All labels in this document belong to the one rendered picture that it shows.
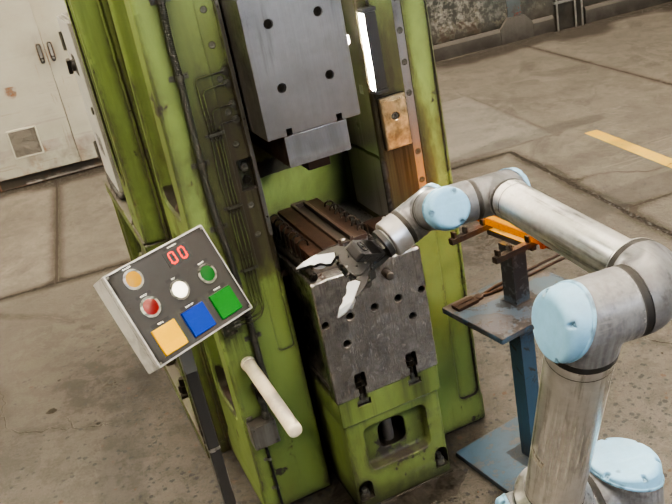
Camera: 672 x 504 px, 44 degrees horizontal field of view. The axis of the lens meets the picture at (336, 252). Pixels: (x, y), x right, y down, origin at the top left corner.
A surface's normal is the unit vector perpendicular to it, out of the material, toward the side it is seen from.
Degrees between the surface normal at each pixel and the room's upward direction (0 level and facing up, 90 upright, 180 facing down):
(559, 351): 83
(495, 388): 0
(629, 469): 5
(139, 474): 0
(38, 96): 90
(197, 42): 90
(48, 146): 90
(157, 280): 60
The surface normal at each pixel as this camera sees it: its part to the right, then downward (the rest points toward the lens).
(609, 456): -0.10, -0.91
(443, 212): 0.12, 0.04
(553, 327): -0.94, 0.18
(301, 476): 0.40, 0.32
